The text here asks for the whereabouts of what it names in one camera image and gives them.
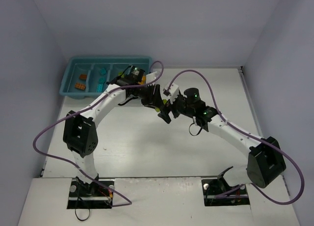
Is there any orange lego brick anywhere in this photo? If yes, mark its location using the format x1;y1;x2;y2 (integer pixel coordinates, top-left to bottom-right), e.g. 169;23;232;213
140;75;146;85

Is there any green long lego brick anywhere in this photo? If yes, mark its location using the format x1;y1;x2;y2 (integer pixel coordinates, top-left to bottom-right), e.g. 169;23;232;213
155;99;170;113

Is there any cyan square lego brick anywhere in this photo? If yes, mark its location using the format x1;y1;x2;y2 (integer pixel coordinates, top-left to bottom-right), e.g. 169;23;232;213
99;77;105;84

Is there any brown long lego brick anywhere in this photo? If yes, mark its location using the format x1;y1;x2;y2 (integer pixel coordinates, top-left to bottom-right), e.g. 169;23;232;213
74;83;86;90

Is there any cyan long lego brick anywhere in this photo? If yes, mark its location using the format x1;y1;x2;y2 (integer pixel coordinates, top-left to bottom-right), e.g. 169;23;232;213
96;83;106;93

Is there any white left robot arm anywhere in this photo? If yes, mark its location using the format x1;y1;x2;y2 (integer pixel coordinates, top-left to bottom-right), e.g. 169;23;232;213
63;66;163;188

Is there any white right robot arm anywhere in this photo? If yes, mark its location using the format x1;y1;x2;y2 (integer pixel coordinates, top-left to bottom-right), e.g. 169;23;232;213
159;87;286;189

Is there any teal compartment tray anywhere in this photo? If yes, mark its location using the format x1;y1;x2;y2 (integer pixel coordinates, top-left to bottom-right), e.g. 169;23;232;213
59;56;152;99

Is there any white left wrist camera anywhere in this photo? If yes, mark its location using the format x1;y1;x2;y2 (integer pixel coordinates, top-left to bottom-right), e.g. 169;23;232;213
146;72;159;84

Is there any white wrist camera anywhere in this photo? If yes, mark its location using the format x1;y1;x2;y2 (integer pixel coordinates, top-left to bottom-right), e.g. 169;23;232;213
162;84;180;104
146;72;159;84

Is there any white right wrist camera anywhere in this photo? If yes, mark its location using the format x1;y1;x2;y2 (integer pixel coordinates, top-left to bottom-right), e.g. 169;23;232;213
162;84;180;104

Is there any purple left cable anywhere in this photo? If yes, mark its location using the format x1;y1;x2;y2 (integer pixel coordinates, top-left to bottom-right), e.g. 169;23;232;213
32;60;164;207

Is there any black left cable loop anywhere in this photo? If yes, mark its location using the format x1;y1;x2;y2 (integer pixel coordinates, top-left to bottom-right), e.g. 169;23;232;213
74;196;91;222

